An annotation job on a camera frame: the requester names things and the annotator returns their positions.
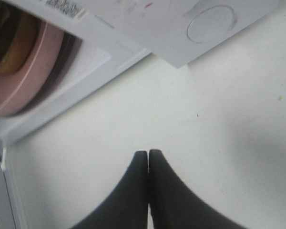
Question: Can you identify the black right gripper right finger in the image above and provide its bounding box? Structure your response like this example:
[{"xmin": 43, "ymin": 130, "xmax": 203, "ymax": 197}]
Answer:
[{"xmin": 149, "ymin": 149, "xmax": 231, "ymax": 229}]

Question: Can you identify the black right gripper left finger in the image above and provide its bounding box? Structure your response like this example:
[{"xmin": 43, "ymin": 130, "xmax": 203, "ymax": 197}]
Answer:
[{"xmin": 74, "ymin": 151, "xmax": 148, "ymax": 229}]

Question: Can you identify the white microwave door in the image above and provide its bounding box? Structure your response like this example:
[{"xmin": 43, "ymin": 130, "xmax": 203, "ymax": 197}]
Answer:
[{"xmin": 0, "ymin": 140, "xmax": 21, "ymax": 229}]

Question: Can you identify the pink round plate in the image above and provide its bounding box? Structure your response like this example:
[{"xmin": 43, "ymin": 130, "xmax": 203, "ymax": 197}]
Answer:
[{"xmin": 0, "ymin": 22, "xmax": 64, "ymax": 117}]

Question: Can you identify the white round door-release button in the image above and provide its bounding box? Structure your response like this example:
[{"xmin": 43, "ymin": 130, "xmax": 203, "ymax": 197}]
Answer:
[{"xmin": 187, "ymin": 5, "xmax": 235, "ymax": 43}]

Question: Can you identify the toy burger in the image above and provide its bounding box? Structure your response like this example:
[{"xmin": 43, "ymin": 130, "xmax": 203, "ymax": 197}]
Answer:
[{"xmin": 0, "ymin": 1, "xmax": 38, "ymax": 75}]

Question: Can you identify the white microwave oven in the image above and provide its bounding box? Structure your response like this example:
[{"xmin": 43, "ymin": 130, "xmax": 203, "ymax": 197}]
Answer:
[{"xmin": 0, "ymin": 0, "xmax": 278, "ymax": 144}]

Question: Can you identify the white warning label sticker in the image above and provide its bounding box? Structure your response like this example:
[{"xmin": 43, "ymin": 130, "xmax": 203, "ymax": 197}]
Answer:
[{"xmin": 40, "ymin": 0, "xmax": 89, "ymax": 20}]

